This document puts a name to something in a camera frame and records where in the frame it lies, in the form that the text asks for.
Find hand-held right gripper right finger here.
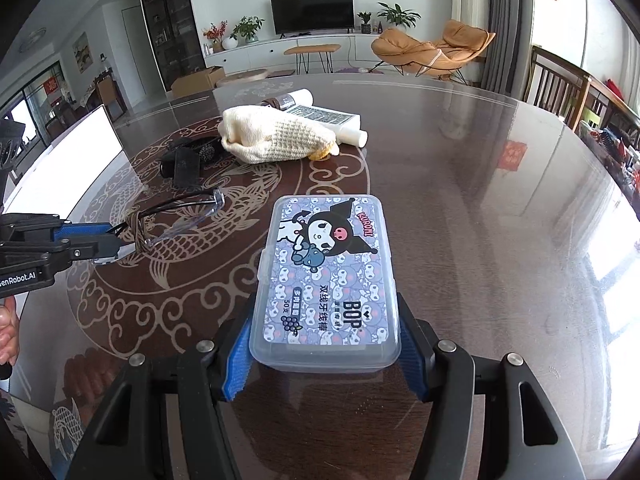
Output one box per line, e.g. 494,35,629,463
395,290,596,480

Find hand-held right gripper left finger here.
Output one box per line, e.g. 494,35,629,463
65,305,256,480

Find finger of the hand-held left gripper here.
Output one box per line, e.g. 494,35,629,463
0,234,137,267
0,212,118,243

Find cartoon print plastic box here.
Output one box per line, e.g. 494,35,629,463
249,194,402,373

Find person's left hand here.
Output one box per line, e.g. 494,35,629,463
0,297,22,367

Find black hair clip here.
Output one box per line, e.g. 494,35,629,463
160,149,202,181

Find wooden dining furniture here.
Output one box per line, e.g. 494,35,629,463
82,67,128,121

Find white door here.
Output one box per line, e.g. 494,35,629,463
122,6,151,108

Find cardboard box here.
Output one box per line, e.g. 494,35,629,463
171,66,227,98

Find round ceiling light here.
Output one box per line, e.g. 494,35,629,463
19,27,48,53

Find cream knit glove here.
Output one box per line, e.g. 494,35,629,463
220,105,339,164

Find dark display cabinet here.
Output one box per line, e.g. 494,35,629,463
136,0,207,93

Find red flower arrangement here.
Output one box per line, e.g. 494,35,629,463
203,21,228,53

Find white tube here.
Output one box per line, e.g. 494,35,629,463
280,88,369,147

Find white television cabinet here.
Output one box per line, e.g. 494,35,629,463
202,32,396,73

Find bushy green potted plant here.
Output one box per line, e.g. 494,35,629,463
231,16,266,43

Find pile of cluttered things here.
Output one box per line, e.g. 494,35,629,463
590,125,640,186

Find orange stool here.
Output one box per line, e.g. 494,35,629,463
284,42,342,76

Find orange lounge chair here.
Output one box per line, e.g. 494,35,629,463
371,19,497,83

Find wooden chair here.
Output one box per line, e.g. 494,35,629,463
522,45,591,131

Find black television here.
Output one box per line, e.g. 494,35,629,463
270,0,355,38

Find wooden side table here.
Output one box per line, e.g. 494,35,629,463
575,72,640,136

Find large green potted plant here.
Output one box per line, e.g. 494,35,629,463
376,2,422,28

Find grey curtain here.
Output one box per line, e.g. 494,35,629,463
487,0,533,96

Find wall painting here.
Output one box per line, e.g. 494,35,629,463
72,31,91,71

